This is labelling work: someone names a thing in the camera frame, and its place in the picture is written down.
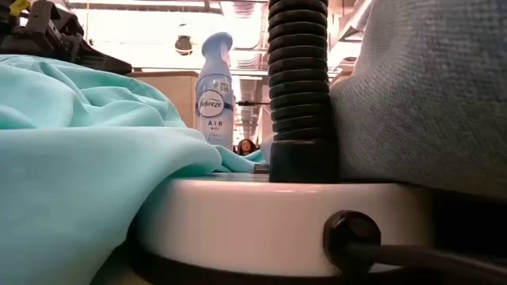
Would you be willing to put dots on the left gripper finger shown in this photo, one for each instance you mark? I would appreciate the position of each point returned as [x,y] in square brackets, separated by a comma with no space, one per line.
[107,63]

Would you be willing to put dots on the mint green garment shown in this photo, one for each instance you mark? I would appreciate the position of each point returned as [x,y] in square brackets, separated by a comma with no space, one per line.
[79,158]

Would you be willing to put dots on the light blue towel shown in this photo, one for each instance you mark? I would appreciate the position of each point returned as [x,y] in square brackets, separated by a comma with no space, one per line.
[428,99]

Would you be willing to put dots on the beige fabric storage box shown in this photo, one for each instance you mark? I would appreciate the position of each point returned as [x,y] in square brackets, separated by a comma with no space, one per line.
[174,95]

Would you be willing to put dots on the dark round ceiling fixture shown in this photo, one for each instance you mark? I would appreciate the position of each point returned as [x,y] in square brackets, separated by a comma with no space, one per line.
[184,45]

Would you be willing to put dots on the blue Febreze spray bottle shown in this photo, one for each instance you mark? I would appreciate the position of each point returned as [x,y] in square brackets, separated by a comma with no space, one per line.
[214,107]

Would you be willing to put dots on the person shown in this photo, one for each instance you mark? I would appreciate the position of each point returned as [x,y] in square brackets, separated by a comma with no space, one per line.
[246,147]

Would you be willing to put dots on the small black box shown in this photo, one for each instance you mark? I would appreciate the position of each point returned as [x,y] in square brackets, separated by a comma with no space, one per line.
[261,168]

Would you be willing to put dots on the white gooseneck desk lamp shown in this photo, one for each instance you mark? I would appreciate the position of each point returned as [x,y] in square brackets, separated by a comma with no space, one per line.
[237,221]

